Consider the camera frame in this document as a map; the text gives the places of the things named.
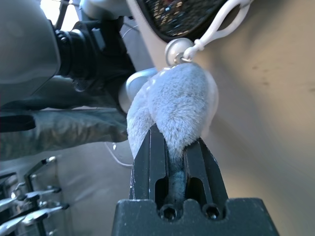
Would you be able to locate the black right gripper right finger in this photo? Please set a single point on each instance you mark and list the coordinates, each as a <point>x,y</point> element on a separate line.
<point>209,177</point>

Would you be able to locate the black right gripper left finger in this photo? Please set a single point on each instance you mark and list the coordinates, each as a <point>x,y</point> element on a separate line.
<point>147,167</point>

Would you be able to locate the grey plush zipper charm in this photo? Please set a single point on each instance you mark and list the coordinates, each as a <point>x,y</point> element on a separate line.
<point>177,98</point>

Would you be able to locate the grey trouser leg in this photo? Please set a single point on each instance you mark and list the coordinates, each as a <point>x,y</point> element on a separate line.
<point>61,127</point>

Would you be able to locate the metal clamp rack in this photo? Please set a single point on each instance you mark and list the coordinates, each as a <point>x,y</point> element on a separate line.
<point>29,196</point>

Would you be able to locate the black and red paddle case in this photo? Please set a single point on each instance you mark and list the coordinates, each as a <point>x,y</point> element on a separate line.
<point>177,14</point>

